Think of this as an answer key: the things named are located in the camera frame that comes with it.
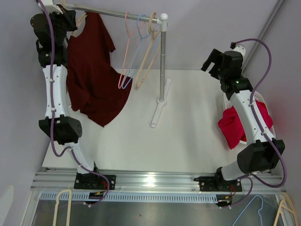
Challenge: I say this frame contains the pink thin hanger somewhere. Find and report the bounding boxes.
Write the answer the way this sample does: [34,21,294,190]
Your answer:
[118,11,138,89]

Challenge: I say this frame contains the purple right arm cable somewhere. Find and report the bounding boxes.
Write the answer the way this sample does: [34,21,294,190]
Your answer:
[218,38,287,209]

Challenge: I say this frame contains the aluminium frame rail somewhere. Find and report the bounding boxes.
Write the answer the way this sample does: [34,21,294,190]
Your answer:
[30,170,285,193]

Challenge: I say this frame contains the white perforated plastic basket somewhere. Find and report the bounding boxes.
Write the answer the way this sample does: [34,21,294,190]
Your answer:
[222,91,276,145]

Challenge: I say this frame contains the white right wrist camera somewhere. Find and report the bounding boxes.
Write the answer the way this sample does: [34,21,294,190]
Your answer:
[230,42,246,57]

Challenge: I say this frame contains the magenta pink t shirt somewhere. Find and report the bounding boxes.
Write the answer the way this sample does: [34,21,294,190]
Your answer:
[218,101,273,149]

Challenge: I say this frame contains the blue hanger bottom right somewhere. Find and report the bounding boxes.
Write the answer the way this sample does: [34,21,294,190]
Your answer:
[231,195,265,226]

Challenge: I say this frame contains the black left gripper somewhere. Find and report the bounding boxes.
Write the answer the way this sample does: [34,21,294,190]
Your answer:
[43,4,78,46]

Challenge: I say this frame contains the light blue thin hanger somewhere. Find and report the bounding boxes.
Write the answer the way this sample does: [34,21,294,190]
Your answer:
[121,14,156,89]

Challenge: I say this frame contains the dark maroon t shirt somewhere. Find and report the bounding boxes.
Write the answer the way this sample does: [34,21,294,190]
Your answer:
[66,12,131,127]

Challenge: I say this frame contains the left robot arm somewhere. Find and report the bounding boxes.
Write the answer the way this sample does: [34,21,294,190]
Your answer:
[30,9,101,189]

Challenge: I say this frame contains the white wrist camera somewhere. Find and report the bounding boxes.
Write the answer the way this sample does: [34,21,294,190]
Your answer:
[230,42,246,57]
[36,0,63,14]

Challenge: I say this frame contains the beige wooden hanger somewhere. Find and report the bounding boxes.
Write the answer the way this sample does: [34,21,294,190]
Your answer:
[134,12,161,90]

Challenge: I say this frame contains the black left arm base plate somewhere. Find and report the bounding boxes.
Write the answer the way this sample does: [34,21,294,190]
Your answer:
[74,173,108,190]

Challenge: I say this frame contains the white slotted cable duct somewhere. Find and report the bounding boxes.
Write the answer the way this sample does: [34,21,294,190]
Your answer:
[40,191,218,204]

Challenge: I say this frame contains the silver clothes rack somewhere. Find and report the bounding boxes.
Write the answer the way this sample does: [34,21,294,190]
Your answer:
[43,0,172,129]

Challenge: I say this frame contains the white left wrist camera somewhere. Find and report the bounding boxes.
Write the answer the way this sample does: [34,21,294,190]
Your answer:
[36,0,63,14]

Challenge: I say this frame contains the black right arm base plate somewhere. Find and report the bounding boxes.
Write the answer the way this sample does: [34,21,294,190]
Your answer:
[193,176,242,192]

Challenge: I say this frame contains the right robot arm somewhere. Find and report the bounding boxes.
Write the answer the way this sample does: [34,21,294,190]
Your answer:
[201,46,285,191]

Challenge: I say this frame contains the red t shirt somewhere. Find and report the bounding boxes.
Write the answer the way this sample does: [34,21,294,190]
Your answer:
[240,134,246,143]

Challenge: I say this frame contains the aluminium corner frame post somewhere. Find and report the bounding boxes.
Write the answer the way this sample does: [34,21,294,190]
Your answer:
[242,0,287,73]

